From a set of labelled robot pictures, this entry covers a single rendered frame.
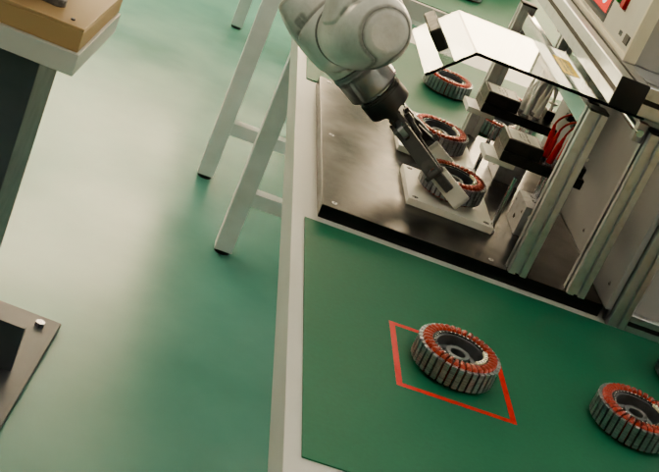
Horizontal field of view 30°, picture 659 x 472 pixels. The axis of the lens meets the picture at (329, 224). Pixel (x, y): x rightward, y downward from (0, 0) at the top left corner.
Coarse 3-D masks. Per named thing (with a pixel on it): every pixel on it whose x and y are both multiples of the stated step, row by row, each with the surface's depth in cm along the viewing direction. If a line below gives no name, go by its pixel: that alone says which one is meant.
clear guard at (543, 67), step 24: (456, 24) 191; (480, 24) 194; (432, 48) 185; (456, 48) 180; (480, 48) 178; (504, 48) 184; (528, 48) 191; (552, 48) 199; (432, 72) 176; (528, 72) 176; (552, 72) 183; (600, 96) 181
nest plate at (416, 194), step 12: (408, 168) 209; (408, 180) 204; (408, 192) 198; (420, 192) 200; (420, 204) 197; (432, 204) 198; (444, 204) 200; (480, 204) 207; (444, 216) 198; (456, 216) 198; (468, 216) 199; (480, 216) 202; (480, 228) 199; (492, 228) 199
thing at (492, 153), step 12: (504, 132) 201; (516, 132) 201; (480, 144) 204; (504, 144) 199; (516, 144) 198; (528, 144) 198; (540, 144) 201; (492, 156) 199; (504, 156) 198; (516, 156) 198; (528, 156) 199; (540, 156) 199; (528, 168) 199; (540, 168) 199; (552, 168) 200; (540, 180) 206; (540, 192) 204
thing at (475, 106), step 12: (492, 84) 224; (480, 96) 224; (492, 96) 220; (504, 96) 220; (516, 96) 223; (468, 108) 221; (480, 108) 221; (492, 108) 220; (504, 108) 221; (516, 108) 221; (492, 120) 222; (504, 120) 221; (516, 120) 221; (528, 120) 221; (540, 120) 224; (528, 132) 223; (540, 132) 222
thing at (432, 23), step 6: (432, 12) 189; (426, 18) 188; (432, 18) 186; (432, 24) 183; (438, 24) 183; (432, 30) 181; (438, 30) 180; (432, 36) 181; (438, 36) 181; (438, 42) 181; (444, 42) 181; (438, 48) 182; (444, 48) 182
